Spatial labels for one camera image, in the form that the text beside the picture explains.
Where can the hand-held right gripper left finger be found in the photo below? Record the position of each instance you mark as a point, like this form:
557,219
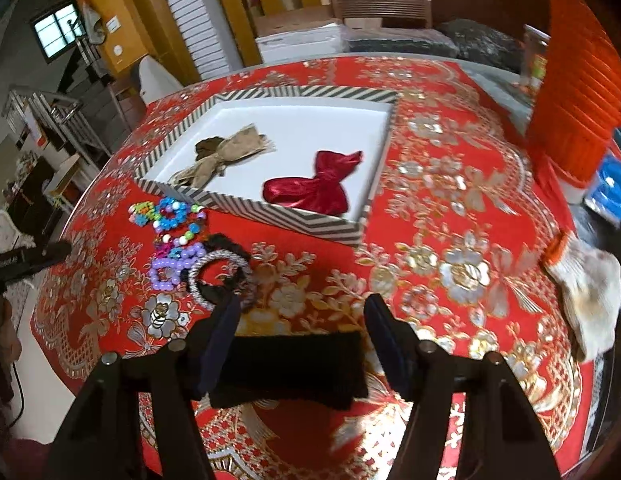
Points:
224,331

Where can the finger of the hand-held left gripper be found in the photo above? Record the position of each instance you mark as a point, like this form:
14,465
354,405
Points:
55,254

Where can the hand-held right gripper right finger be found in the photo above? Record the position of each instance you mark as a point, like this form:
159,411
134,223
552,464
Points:
385,341

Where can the silver glitter bangle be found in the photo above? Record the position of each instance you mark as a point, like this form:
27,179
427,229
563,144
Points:
243,287

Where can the black knitted hair band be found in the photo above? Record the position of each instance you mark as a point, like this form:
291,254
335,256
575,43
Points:
285,370

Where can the striped cardboard box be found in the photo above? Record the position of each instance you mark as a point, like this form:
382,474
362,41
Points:
290,125

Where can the black scrunchie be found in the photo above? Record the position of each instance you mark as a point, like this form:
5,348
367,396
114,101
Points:
228,244

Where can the metal rack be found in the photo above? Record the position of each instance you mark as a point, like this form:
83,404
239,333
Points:
55,115

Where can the red floral tablecloth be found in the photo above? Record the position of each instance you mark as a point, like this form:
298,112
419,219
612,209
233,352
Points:
440,210

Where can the red velvet bow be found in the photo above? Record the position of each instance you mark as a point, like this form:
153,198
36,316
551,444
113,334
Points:
310,187

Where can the beige fabric bow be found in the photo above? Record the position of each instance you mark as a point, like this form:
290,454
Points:
225,156

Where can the white plastic chair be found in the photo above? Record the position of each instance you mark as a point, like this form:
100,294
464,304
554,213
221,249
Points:
155,77

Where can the white glove orange cuff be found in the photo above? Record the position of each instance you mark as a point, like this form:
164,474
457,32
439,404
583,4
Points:
588,290

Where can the window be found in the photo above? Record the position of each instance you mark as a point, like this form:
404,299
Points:
55,27

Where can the blue plastic bag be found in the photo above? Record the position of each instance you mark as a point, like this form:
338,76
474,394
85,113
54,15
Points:
613,192

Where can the white louvred door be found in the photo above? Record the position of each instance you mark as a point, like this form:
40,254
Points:
190,15

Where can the white box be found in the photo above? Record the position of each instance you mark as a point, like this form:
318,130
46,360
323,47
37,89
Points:
300,42

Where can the dark folded blanket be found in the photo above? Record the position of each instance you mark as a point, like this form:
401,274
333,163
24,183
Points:
395,40

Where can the black plastic bag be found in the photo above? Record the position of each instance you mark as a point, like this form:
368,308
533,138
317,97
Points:
480,42

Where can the brown cardboard box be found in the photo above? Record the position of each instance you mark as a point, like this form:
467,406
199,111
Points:
285,22

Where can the orange plastic stool stack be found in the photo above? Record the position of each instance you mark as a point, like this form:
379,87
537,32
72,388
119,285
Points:
580,85

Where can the wooden chair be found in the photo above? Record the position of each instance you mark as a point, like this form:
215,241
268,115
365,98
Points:
385,10

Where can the white wall switch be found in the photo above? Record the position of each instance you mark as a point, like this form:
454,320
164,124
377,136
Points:
113,23

